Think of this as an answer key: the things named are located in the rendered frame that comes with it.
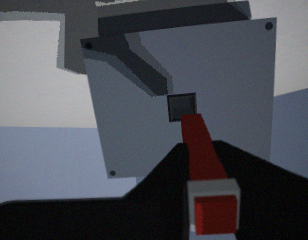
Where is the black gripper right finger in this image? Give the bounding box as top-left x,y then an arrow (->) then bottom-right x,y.
212,140 -> 308,240

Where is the grey square panel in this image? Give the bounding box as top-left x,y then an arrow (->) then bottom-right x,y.
80,0 -> 277,179

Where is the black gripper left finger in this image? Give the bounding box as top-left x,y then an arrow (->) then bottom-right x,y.
0,143 -> 190,240

